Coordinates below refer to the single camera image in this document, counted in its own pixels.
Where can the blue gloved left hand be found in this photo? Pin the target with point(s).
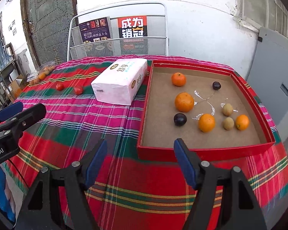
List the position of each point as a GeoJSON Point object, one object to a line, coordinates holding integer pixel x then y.
{"type": "Point", "coordinates": [7, 203]}

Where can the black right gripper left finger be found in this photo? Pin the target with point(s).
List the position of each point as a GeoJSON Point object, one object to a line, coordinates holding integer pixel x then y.
{"type": "Point", "coordinates": [41, 208]}

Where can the clear plastic fruit container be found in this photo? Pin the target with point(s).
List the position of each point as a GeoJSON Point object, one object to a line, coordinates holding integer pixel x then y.
{"type": "Point", "coordinates": [46, 68]}

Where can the orange in plastic container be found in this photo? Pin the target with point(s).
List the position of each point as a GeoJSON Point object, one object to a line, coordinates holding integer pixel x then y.
{"type": "Point", "coordinates": [42, 76]}

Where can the near red tomato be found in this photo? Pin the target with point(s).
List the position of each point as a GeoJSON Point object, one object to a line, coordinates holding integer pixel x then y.
{"type": "Point", "coordinates": [78, 90]}

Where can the cardboard box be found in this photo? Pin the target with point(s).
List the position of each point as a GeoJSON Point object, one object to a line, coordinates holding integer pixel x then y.
{"type": "Point", "coordinates": [18, 85]}

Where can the smooth orange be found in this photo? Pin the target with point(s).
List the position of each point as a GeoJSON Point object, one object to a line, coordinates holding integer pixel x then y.
{"type": "Point", "coordinates": [206, 123]}

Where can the red black book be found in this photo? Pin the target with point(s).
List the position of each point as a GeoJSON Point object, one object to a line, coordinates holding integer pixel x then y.
{"type": "Point", "coordinates": [132, 26]}

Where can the dark purple plum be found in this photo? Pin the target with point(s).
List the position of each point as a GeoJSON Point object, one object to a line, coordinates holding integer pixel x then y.
{"type": "Point", "coordinates": [216, 85]}
{"type": "Point", "coordinates": [180, 119]}

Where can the far red tomato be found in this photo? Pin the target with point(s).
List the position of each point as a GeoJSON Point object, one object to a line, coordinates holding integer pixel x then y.
{"type": "Point", "coordinates": [59, 86]}

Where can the red tomato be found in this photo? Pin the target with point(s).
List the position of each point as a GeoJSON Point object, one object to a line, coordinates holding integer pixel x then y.
{"type": "Point", "coordinates": [78, 90]}
{"type": "Point", "coordinates": [59, 86]}

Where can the studded metal door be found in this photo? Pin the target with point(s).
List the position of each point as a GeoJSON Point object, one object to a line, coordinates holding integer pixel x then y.
{"type": "Point", "coordinates": [46, 27]}

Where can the grey metal cabinet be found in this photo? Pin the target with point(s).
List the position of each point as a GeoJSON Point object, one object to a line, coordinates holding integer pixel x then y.
{"type": "Point", "coordinates": [268, 76]}

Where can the white tissue pack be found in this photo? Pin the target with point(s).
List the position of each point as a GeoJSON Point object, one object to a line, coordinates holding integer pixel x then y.
{"type": "Point", "coordinates": [119, 83]}

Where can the dark purple cookbook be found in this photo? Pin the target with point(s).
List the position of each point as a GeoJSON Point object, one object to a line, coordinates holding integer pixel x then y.
{"type": "Point", "coordinates": [95, 30]}

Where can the red cardboard box tray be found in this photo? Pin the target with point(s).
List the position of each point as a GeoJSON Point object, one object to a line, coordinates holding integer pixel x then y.
{"type": "Point", "coordinates": [158, 131]}

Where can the large rough orange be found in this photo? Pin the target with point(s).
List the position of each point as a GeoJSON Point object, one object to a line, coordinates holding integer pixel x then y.
{"type": "Point", "coordinates": [184, 102]}

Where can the brown kiwi fruit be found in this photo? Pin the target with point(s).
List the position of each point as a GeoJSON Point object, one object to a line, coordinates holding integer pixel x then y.
{"type": "Point", "coordinates": [227, 109]}
{"type": "Point", "coordinates": [228, 123]}

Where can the reddish orange mandarin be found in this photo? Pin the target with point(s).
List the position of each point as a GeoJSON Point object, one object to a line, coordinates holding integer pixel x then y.
{"type": "Point", "coordinates": [178, 79]}

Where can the metal workbench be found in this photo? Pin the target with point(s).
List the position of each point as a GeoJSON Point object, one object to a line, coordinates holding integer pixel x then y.
{"type": "Point", "coordinates": [6, 95]}

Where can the small orange mandarin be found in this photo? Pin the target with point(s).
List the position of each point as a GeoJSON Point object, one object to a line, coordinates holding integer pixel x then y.
{"type": "Point", "coordinates": [242, 122]}

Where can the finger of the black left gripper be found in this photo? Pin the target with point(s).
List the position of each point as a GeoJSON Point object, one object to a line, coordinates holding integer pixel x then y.
{"type": "Point", "coordinates": [28, 117]}
{"type": "Point", "coordinates": [10, 111]}

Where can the white metal mesh rack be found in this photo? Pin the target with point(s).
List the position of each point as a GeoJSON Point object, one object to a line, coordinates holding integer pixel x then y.
{"type": "Point", "coordinates": [156, 43]}

